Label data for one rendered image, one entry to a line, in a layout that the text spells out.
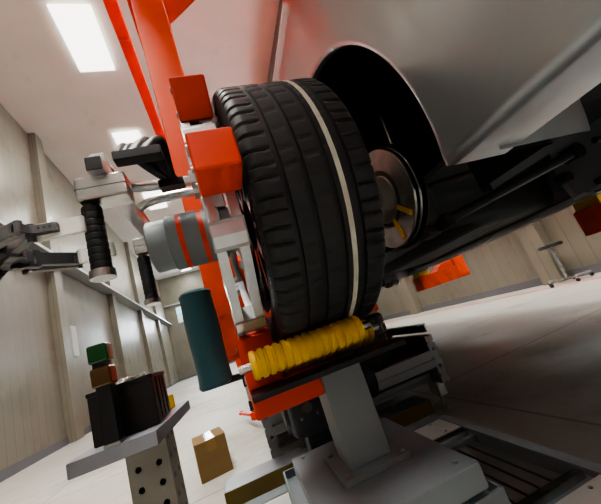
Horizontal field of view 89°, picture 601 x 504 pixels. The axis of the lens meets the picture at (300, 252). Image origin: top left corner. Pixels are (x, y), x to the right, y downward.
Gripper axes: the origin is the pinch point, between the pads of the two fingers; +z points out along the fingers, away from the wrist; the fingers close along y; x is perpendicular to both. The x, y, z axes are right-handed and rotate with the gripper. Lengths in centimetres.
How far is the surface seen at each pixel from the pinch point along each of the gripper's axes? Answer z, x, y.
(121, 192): 6.6, 7.2, 2.4
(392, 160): 76, 9, -10
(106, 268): 1.5, -6.9, 1.7
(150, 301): 0.1, -7.5, -31.9
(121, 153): 8.5, 14.1, 4.8
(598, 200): 237, -13, -67
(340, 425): 37, -50, -12
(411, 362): 91, -58, -76
